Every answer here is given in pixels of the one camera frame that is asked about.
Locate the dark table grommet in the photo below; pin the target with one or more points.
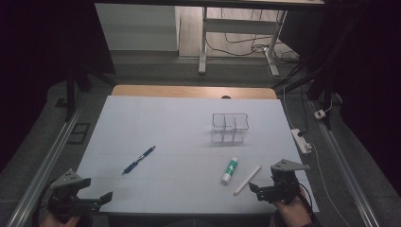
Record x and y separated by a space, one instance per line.
226 97

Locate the metal floor rail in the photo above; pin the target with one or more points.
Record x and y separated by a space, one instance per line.
343 170
44 170

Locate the white pen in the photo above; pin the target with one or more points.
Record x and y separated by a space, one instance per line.
247 179

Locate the blue pen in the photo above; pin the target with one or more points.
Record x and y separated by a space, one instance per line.
138 160

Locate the white desk frame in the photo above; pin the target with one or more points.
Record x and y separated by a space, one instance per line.
203 47

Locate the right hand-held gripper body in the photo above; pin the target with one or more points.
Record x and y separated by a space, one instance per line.
282 186

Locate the white power strip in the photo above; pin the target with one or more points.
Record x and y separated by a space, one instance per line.
301 141

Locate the clear plastic pen organizer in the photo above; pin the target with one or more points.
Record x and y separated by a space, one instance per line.
229 127

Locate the green and white glue stick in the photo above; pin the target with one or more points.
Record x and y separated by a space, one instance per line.
230 170

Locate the white cabinet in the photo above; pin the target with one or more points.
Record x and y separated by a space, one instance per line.
138 28

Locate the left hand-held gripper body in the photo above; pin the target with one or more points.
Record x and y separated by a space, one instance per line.
67 197

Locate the person's right hand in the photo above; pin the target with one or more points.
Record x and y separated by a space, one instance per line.
293 214

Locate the person's left hand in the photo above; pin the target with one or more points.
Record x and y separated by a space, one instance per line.
61 221

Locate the black stand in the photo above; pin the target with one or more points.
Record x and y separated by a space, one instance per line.
70 94
324 91

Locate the black floor socket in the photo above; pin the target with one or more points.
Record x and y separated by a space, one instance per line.
79 133

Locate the white table cover sheet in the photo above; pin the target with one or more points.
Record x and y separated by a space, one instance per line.
164 132

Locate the small white adapter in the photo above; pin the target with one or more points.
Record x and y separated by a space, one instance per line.
319 114

